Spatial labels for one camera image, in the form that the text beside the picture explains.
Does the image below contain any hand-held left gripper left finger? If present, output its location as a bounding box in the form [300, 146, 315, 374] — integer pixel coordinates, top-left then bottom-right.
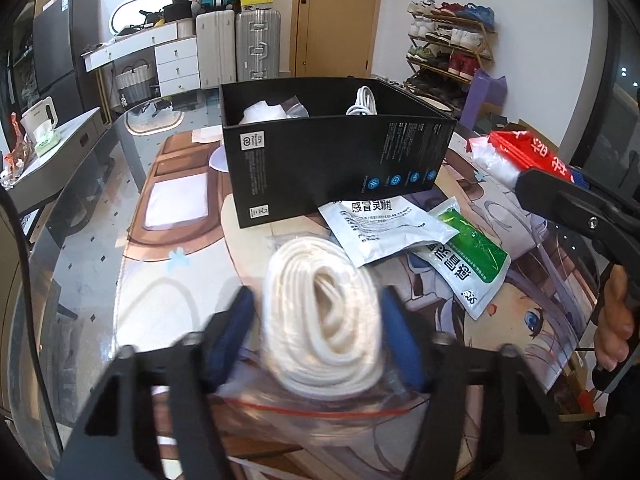
[52, 287, 256, 480]

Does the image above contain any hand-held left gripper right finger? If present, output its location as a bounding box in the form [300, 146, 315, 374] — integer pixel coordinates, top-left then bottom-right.
[380, 285, 583, 480]

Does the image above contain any red packet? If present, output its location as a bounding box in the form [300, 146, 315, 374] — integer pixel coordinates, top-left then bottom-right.
[467, 130, 576, 183]

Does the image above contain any zip bag of white rope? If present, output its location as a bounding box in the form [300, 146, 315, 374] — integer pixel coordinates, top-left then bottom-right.
[220, 232, 436, 461]

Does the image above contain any green white medicine sachet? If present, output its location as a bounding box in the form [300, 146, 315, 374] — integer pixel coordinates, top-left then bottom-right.
[412, 196, 511, 320]

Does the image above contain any black cardboard box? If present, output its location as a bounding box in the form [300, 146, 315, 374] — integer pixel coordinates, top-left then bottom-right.
[220, 77, 457, 229]

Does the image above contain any white cable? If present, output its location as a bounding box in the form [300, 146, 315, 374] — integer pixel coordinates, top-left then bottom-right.
[345, 86, 377, 116]

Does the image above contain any adidas shoelace bag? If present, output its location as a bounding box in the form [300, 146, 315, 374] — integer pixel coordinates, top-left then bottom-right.
[241, 100, 293, 126]

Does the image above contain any person's right hand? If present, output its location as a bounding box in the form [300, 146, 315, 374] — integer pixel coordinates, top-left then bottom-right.
[595, 264, 638, 373]

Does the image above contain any printed cartoon desk mat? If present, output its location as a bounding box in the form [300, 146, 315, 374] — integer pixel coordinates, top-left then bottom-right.
[112, 127, 601, 480]

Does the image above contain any black framed glass door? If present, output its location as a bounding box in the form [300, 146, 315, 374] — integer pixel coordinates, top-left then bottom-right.
[570, 0, 640, 186]

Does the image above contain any purple bag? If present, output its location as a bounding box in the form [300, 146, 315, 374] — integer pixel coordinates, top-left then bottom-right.
[457, 69, 507, 128]

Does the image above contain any white enamel basin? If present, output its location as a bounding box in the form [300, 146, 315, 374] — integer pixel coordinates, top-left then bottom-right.
[422, 95, 463, 113]

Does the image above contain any white round disc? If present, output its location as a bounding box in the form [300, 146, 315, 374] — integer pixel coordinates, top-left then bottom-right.
[209, 146, 232, 173]

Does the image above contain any shoe rack with shoes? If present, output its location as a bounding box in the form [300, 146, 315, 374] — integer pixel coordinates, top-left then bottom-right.
[404, 0, 497, 106]

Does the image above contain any oval rug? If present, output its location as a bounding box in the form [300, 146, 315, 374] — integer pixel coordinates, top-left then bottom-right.
[125, 102, 186, 136]

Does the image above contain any grey side table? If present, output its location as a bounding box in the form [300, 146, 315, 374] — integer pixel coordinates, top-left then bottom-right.
[0, 106, 108, 216]

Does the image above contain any green tissue pack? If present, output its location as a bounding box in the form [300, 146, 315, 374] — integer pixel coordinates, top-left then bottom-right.
[32, 122, 62, 158]

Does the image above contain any wicker basket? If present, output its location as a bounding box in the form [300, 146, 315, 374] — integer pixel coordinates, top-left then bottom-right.
[115, 62, 153, 106]

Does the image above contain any wooden door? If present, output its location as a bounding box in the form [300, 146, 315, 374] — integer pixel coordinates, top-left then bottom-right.
[289, 0, 385, 78]

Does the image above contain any red clear plastic bag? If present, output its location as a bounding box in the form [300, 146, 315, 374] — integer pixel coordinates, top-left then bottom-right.
[2, 112, 28, 181]

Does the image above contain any white dressing table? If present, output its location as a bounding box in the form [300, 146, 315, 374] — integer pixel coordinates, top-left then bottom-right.
[82, 22, 203, 98]

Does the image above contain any white suitcase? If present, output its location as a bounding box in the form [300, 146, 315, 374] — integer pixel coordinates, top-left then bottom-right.
[196, 8, 237, 90]

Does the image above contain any white electric kettle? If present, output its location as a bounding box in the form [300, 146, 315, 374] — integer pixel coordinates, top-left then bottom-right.
[20, 95, 60, 133]

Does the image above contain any silver suitcase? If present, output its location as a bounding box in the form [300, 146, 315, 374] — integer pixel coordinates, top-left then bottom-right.
[235, 7, 281, 82]

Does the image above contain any black handbag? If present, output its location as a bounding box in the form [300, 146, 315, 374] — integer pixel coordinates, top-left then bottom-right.
[162, 0, 193, 23]

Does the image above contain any black refrigerator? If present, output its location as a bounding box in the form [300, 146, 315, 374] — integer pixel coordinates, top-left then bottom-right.
[32, 0, 103, 111]

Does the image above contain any oval mirror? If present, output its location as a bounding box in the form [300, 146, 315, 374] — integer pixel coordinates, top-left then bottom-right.
[109, 0, 177, 36]

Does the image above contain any black glass wardrobe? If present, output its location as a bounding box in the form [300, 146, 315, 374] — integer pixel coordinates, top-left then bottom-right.
[5, 5, 40, 111]

